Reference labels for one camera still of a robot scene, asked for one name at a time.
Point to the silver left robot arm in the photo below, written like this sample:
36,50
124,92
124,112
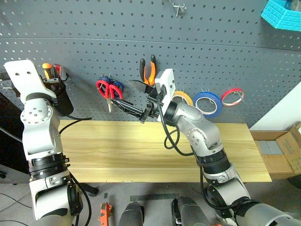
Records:
40,131

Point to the red tape roll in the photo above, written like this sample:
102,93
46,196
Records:
231,90

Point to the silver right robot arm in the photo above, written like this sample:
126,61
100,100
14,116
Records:
200,127

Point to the metal pegboard hook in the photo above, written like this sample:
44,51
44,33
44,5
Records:
240,95
210,100
179,8

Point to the large blue tape roll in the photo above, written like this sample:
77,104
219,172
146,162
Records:
207,94

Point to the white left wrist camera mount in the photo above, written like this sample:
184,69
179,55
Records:
26,82

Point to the dark rounded shape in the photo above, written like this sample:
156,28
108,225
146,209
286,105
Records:
131,214
188,212

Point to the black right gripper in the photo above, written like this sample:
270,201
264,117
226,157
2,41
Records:
152,106

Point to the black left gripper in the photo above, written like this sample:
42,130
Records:
62,99

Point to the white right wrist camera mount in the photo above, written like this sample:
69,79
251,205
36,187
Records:
167,82

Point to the cyan plastic bin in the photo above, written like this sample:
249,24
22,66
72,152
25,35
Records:
279,16

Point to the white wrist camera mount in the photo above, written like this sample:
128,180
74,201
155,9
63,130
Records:
26,82
167,82

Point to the grey pegboard panel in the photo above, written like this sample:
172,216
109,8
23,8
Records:
117,35

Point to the brown cardboard box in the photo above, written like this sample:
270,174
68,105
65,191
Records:
289,146

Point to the orange tool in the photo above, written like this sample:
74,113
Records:
104,212

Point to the yellow tape roll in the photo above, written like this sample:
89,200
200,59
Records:
185,94

